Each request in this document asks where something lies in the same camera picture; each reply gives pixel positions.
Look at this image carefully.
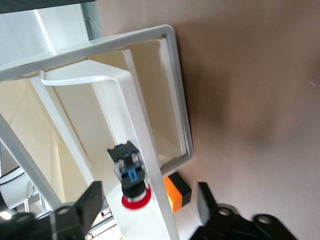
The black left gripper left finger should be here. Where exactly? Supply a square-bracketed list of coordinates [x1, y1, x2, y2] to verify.
[0, 180, 105, 240]

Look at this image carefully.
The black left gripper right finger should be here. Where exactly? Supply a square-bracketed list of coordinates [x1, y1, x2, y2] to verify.
[189, 182, 299, 240]

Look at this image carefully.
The red mushroom push button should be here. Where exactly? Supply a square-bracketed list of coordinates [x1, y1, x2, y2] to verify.
[106, 140, 154, 211]

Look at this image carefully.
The white drawer cabinet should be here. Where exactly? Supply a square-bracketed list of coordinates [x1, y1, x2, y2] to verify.
[0, 7, 195, 208]

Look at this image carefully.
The orange box with black base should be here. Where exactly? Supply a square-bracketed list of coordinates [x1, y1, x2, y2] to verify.
[162, 171, 193, 214]

